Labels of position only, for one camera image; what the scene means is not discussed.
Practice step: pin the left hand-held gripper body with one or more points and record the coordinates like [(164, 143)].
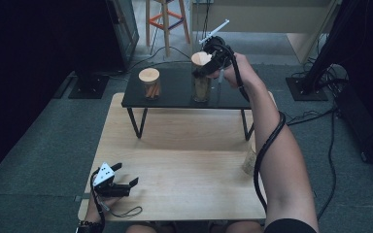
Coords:
[(110, 189)]

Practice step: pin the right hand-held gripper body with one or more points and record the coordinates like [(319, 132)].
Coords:
[(220, 53)]

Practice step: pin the black low shelf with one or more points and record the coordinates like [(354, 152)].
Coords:
[(175, 87)]

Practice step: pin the small glass jar of cinnamon sticks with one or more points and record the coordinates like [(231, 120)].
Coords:
[(149, 76)]

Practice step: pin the person's left hand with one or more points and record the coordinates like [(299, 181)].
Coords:
[(94, 210)]

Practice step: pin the person's right hand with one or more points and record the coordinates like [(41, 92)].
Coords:
[(243, 73)]

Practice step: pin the wooden stool with orange bars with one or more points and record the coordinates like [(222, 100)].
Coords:
[(165, 32)]

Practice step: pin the person's left leg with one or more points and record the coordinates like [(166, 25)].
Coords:
[(141, 229)]

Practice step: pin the person's leg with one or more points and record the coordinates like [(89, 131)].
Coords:
[(141, 229), (243, 227)]

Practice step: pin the beige cabinet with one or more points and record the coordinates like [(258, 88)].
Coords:
[(265, 19)]

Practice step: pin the dark glass cabinet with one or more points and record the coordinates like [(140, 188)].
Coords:
[(126, 32)]

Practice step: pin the black square stand base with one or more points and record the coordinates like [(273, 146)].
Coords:
[(89, 87)]

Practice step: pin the black stand with square base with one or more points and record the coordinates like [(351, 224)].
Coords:
[(306, 90)]

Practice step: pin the person's right leg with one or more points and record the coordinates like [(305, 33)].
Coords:
[(243, 227)]

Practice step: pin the black equipment case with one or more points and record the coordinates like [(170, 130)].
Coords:
[(359, 129)]

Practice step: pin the person's black sleeve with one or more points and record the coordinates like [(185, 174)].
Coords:
[(288, 226)]

